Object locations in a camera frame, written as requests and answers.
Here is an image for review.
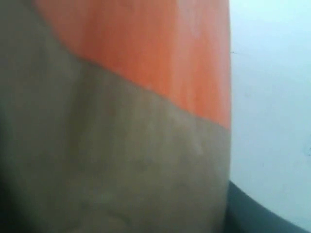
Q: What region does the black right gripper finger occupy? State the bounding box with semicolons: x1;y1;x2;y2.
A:
225;182;308;233

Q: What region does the brown coffee pouch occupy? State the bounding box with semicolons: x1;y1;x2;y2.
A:
0;0;231;233

